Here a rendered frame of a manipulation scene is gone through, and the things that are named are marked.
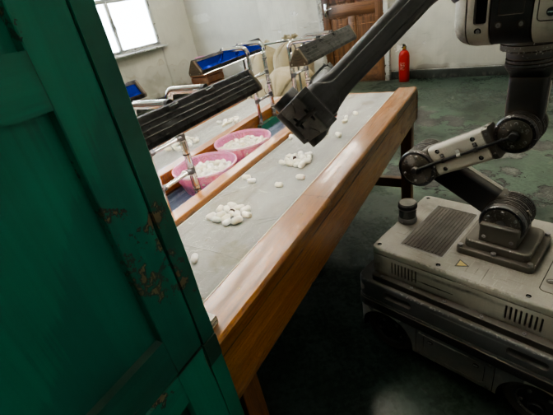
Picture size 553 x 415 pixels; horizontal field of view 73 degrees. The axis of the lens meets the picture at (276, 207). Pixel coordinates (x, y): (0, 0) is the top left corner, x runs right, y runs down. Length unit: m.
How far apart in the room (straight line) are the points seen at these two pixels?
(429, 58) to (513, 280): 4.65
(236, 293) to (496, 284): 0.77
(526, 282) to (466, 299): 0.17
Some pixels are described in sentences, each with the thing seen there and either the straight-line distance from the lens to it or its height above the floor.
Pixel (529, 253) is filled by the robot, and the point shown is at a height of 0.52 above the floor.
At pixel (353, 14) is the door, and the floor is 0.92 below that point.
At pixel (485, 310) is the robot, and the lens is 1.32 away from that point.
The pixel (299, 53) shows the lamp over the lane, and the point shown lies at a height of 1.09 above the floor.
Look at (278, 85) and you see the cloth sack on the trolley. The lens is 4.34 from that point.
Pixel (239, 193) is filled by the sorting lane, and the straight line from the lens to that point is 1.29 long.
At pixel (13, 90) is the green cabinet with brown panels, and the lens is 0.42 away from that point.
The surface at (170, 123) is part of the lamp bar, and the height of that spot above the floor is 1.07.
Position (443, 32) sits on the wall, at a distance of 5.63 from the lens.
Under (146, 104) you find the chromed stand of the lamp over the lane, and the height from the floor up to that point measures 1.11.
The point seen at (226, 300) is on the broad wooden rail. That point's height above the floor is 0.76.
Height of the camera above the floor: 1.30
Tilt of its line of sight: 29 degrees down
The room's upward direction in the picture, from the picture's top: 11 degrees counter-clockwise
